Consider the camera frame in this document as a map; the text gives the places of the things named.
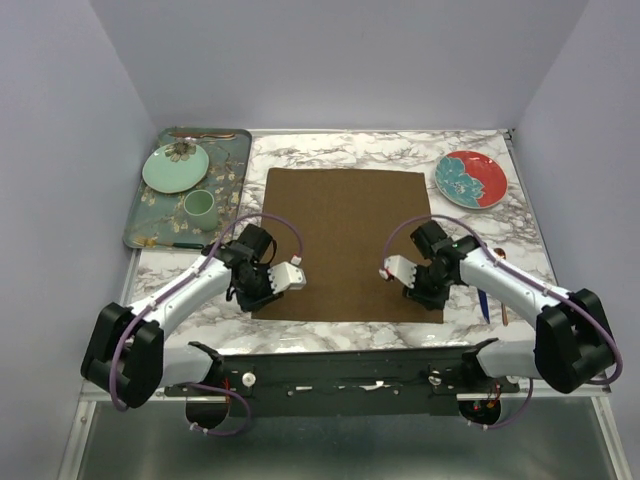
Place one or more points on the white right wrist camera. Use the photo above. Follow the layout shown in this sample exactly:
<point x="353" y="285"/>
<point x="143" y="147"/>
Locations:
<point x="397" y="267"/>

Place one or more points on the teal floral serving tray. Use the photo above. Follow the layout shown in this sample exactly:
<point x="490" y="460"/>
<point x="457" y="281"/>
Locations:
<point x="162" y="216"/>

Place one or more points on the mint green cup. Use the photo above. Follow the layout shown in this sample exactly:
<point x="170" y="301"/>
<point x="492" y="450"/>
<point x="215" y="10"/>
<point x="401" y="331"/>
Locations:
<point x="200" y="207"/>

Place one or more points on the blue handled knife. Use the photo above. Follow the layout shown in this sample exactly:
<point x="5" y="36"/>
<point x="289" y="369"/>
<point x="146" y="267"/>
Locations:
<point x="484" y="305"/>

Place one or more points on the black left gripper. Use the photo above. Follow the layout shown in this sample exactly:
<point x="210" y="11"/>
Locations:
<point x="248" y="304"/>

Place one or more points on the brown fabric napkin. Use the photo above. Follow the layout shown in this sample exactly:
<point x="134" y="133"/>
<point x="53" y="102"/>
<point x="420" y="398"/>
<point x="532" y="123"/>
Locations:
<point x="342" y="222"/>

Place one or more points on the mint green floral plate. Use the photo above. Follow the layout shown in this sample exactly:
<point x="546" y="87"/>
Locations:
<point x="176" y="167"/>

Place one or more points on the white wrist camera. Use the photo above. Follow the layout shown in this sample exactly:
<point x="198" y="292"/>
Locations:
<point x="286" y="276"/>
<point x="397" y="267"/>

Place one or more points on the gold fork green handle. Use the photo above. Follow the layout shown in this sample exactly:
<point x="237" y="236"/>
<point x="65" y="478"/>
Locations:
<point x="150" y="242"/>

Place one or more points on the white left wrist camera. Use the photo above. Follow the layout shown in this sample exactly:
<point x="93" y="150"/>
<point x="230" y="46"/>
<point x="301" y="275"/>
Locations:
<point x="286" y="276"/>

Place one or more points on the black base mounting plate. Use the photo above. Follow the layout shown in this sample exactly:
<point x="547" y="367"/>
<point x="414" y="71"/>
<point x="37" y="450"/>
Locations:
<point x="440" y="381"/>

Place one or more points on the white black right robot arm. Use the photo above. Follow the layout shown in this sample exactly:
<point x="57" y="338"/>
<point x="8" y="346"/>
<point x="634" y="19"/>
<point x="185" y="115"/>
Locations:
<point x="572" y="343"/>

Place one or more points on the red and teal plate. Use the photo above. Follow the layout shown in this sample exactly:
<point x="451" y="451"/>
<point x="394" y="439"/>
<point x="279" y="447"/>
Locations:
<point x="470" y="179"/>

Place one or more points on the copper spoon on tray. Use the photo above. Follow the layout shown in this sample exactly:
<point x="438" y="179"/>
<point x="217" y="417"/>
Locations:
<point x="203" y="136"/>

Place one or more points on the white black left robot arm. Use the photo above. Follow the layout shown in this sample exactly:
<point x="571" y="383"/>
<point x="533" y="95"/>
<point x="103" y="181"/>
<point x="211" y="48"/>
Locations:
<point x="127" y="356"/>

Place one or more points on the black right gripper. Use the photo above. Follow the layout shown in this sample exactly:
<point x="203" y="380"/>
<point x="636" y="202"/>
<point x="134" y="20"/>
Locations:
<point x="432" y="302"/>

